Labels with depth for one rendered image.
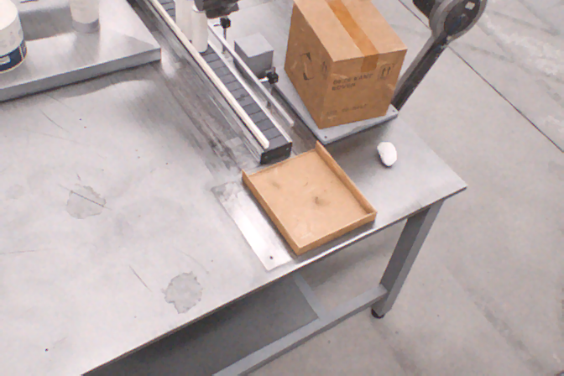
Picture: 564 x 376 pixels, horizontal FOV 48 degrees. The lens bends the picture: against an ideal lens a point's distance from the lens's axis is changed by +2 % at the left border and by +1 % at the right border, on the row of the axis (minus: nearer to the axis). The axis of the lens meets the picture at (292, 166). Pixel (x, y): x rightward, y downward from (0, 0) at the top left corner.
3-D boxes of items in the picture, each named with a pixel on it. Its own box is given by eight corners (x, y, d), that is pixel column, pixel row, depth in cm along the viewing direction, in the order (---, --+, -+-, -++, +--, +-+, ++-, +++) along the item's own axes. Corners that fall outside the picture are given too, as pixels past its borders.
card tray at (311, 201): (241, 178, 177) (242, 169, 174) (315, 148, 188) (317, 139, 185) (297, 256, 162) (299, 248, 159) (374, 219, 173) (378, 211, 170)
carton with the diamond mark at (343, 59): (283, 68, 209) (293, -2, 189) (347, 58, 217) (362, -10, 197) (319, 129, 191) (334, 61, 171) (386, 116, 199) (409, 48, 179)
